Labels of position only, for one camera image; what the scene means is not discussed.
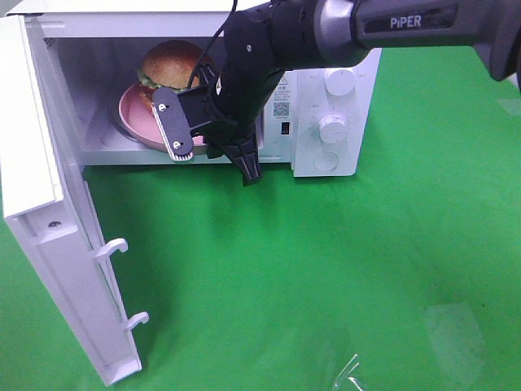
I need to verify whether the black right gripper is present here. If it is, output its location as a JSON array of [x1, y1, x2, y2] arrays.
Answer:
[[152, 64, 284, 162]]

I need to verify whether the burger with lettuce and cheese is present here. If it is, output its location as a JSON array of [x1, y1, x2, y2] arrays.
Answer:
[[138, 40, 203, 93]]

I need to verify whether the pink round plate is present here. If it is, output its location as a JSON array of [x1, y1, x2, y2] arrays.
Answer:
[[118, 82, 209, 156]]

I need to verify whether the round white door button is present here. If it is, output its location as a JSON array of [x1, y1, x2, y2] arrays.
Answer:
[[313, 152, 339, 172]]

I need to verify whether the white microwave door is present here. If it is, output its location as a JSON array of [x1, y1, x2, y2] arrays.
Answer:
[[1, 15, 149, 385]]

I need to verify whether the right robot arm black grey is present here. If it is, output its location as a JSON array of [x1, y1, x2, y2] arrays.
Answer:
[[153, 1, 520, 163]]

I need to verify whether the white microwave oven body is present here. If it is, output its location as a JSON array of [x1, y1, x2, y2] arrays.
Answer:
[[1, 1, 380, 177]]

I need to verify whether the lower white microwave knob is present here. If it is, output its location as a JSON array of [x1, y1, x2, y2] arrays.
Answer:
[[317, 114, 349, 144]]

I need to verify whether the white microwave knob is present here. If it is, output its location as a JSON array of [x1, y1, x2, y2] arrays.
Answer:
[[324, 68, 356, 97], [317, 114, 349, 144]]

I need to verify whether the upper white microwave knob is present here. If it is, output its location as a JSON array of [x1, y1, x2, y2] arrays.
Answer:
[[324, 68, 356, 97]]

